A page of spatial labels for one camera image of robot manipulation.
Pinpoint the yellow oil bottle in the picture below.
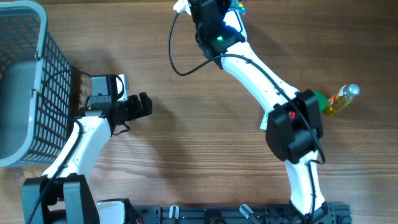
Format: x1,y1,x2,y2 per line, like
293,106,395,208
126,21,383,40
323,83,360,116

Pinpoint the white barcode scanner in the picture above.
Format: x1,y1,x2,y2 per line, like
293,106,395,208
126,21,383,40
223,11,248,40

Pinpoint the camera black cable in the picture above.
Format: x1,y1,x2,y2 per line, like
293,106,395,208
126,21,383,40
168,12,326,218
26,70,93,224

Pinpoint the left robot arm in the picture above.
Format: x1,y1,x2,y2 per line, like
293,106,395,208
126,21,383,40
21,75,152,223

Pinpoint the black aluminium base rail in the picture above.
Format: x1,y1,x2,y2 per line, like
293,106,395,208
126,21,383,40
133,203,353,224

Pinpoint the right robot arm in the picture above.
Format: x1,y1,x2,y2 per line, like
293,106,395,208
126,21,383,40
184,1,326,223

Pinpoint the right camera black cable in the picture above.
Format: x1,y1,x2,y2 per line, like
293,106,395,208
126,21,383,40
168,12,326,218

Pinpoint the red Nescafe coffee stick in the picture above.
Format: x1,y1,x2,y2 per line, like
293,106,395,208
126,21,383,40
289,111,297,120

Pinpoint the left camera black cable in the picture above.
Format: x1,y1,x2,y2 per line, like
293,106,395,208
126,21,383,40
26,70,93,224

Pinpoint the mint green wipes sachet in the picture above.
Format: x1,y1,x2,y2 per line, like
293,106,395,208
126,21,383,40
260,113,268,131

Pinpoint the grey plastic mesh basket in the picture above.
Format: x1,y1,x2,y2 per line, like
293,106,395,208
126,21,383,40
1,1,73,167

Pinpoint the green lid seasoning jar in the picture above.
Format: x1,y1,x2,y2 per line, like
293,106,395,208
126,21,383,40
314,91,327,113

